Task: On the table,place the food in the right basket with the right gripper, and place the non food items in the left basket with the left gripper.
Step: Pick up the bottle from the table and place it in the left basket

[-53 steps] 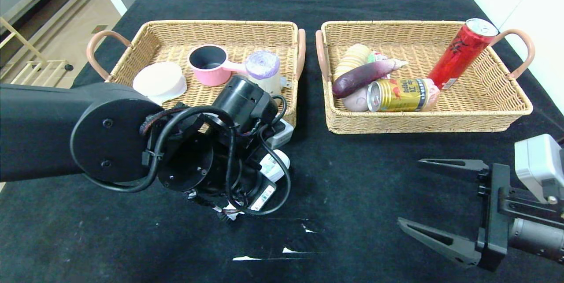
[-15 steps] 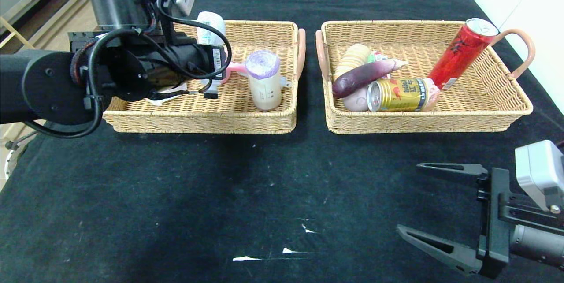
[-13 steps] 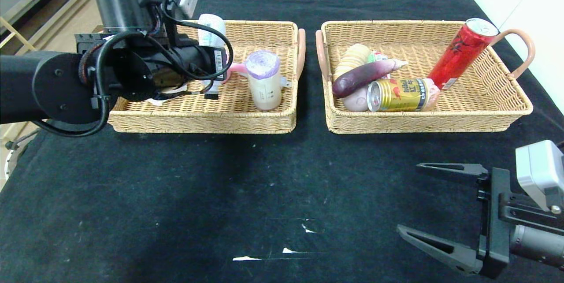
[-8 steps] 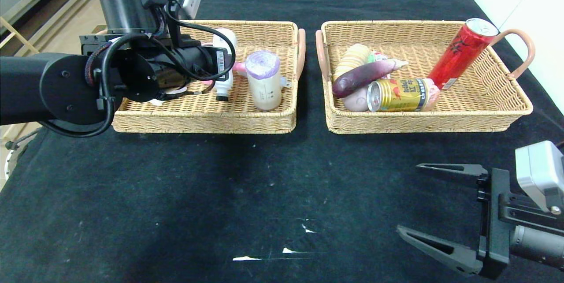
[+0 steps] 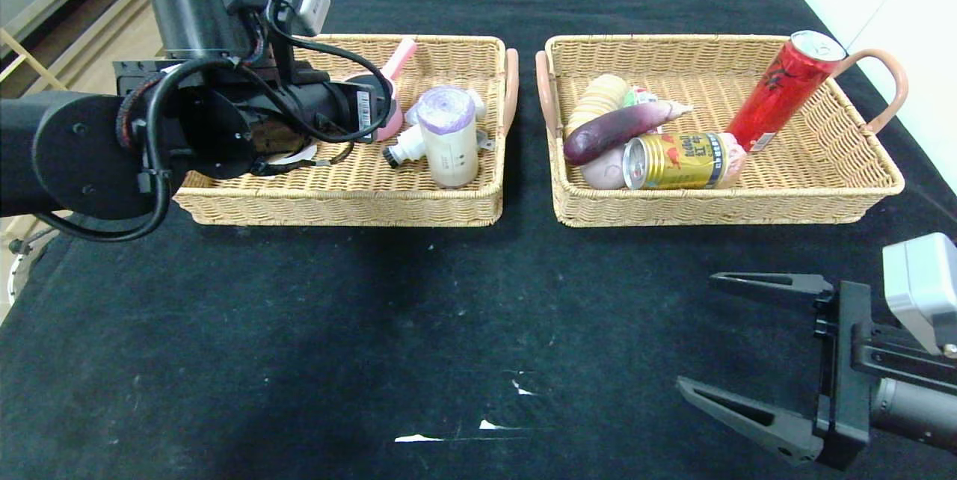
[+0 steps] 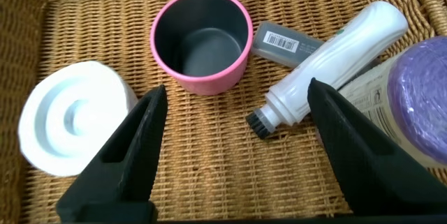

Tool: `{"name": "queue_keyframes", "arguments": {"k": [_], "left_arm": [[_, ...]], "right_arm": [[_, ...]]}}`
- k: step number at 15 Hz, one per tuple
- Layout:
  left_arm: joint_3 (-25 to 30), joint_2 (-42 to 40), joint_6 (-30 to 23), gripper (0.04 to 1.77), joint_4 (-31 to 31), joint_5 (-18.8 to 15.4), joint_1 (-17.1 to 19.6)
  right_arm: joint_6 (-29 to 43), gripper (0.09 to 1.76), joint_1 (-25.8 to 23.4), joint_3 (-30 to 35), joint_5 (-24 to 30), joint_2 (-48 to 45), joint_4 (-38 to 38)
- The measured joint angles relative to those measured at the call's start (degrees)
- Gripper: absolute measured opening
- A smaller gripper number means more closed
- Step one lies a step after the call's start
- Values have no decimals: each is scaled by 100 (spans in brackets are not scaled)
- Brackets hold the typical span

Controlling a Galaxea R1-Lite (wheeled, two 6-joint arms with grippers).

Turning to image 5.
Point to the white paper scrap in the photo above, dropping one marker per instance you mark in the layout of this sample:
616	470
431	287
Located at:
521	389
490	425
419	437

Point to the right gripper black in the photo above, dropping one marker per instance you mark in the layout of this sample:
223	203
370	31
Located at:
843	368

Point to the green candy pack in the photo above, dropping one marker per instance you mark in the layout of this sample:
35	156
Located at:
639	96

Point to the white round lidded container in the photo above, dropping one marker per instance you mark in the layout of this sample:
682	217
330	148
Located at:
295	158

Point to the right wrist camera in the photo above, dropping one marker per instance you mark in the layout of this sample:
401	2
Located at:
919	285

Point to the striped bread roll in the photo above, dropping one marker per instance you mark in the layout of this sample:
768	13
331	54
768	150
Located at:
598	95

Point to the rectangular wicker basket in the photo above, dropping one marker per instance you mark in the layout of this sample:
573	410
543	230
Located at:
374	196
807	173

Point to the white brush bottle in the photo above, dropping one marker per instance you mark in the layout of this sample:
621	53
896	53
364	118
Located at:
407	147

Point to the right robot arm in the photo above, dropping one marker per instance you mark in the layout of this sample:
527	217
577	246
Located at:
912	409

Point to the pink saucepan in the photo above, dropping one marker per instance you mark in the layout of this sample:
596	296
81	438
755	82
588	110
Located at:
390	121

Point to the purple eggplant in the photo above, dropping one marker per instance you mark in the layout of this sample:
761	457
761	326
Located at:
613	132

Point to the light wooden rack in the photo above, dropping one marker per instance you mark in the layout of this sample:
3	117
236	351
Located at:
22	54

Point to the gold beverage can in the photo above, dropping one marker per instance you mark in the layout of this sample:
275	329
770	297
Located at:
680	162

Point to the round brown bun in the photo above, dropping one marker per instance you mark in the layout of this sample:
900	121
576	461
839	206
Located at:
736	158

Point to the purple garbage bag roll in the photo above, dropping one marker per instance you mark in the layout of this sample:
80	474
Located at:
448	143

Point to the grey translucent peeler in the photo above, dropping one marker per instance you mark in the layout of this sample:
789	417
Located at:
487	142

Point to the red soda can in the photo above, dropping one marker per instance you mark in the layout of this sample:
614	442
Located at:
781	91

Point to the pale pink potato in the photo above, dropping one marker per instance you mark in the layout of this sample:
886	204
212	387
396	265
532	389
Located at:
602	172

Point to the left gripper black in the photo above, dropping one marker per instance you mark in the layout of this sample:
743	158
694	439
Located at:
365	115

